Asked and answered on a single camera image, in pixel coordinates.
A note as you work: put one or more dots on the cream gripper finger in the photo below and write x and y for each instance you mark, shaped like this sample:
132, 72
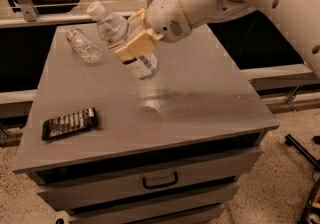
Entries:
142, 44
137, 24

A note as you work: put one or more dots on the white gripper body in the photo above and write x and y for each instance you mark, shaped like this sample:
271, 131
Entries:
165, 15

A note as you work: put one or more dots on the blue label plastic water bottle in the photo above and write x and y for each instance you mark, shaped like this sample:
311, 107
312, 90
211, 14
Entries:
114, 30

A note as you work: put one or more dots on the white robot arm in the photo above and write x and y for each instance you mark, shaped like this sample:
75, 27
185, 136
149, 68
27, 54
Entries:
297, 20

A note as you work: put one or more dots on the clear empty plastic bottle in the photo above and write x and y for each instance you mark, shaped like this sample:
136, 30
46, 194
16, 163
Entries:
87, 50

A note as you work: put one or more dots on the black snack packet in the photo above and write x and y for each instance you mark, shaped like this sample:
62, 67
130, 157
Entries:
68, 125

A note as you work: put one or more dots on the grey drawer cabinet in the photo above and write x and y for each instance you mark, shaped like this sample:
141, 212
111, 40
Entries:
198, 103

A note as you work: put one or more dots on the top grey drawer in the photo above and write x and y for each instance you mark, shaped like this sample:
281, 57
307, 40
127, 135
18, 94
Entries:
80, 197

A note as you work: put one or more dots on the grey drawer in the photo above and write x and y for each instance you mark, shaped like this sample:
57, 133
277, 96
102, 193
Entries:
80, 197
184, 205

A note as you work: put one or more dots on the black stand leg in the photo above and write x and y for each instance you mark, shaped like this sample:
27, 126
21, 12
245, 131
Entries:
291, 141

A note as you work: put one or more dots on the black drawer handle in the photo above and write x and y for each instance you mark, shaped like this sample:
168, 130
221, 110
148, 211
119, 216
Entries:
160, 182

